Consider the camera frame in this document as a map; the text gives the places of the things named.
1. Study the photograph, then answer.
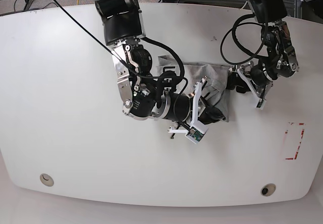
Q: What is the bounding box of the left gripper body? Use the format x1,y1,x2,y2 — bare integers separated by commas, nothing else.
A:
231,60,273,103

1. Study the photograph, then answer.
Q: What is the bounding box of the grey T-shirt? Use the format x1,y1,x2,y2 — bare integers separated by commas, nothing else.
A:
155,54,232,124

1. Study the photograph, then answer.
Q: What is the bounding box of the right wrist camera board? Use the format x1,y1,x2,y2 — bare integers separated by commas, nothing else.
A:
185,124,208,144

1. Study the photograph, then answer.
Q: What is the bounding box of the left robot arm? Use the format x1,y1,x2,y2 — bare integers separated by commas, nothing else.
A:
223,0,299,108

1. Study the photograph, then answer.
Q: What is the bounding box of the right table grommet hole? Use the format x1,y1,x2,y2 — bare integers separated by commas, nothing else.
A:
260,183,276,197

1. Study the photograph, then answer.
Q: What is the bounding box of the left table grommet hole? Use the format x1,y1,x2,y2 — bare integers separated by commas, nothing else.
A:
40,174,54,187

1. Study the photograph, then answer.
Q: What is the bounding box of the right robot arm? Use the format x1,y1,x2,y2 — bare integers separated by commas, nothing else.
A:
93,0,225,142

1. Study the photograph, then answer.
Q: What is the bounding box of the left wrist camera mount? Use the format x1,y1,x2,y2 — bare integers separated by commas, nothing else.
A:
256,99,266,110

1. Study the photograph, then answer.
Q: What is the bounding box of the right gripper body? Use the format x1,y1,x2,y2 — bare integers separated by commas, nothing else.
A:
166,77,207,139

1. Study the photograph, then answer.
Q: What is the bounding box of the red tape rectangle marker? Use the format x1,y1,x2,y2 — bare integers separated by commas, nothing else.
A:
282,122,305,160

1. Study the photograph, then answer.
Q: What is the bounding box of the table grommet hole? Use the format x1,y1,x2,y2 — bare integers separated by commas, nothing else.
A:
40,174,54,187
260,183,276,197

